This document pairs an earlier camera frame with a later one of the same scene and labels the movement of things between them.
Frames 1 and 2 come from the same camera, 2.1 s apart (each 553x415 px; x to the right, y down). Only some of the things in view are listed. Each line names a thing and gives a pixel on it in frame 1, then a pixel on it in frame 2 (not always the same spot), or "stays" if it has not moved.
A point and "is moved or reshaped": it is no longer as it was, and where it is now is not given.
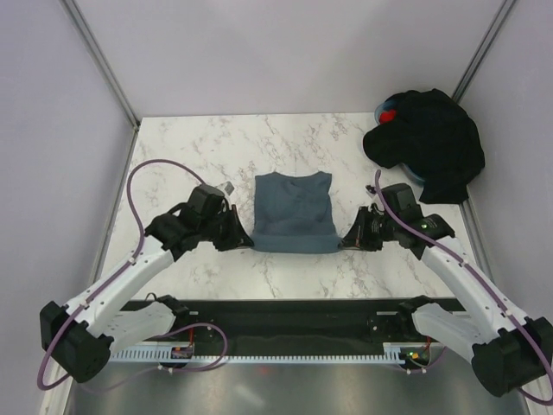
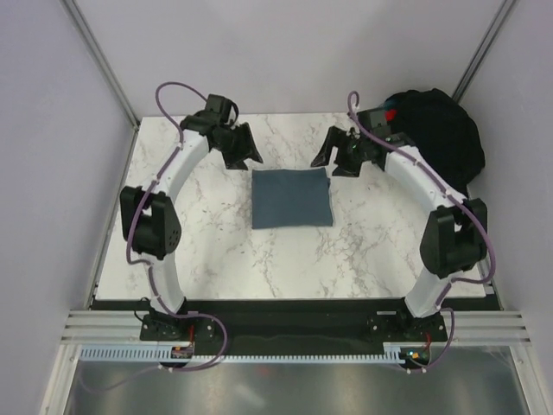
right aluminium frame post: (484, 53) stays
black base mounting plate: (295, 325) stays
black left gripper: (237, 238) to (245, 133)
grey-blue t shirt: (294, 213) is moved or reshaped
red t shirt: (387, 116) stays
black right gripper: (356, 235) to (333, 138)
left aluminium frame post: (104, 66) stays
